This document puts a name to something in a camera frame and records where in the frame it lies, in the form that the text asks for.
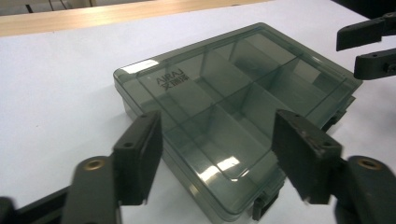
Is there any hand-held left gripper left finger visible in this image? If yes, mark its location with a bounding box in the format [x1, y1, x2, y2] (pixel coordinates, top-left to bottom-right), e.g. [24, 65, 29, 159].
[62, 110, 163, 224]

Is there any grey transparent compartment storage box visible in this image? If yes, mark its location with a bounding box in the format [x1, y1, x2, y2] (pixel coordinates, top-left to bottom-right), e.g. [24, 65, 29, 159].
[113, 21, 364, 224]

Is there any light wooden table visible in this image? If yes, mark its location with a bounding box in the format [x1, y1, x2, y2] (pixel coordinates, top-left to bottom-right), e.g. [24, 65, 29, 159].
[0, 0, 273, 38]

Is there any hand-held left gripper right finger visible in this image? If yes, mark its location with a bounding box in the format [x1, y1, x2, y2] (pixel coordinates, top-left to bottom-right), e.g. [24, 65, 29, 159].
[272, 108, 396, 224]

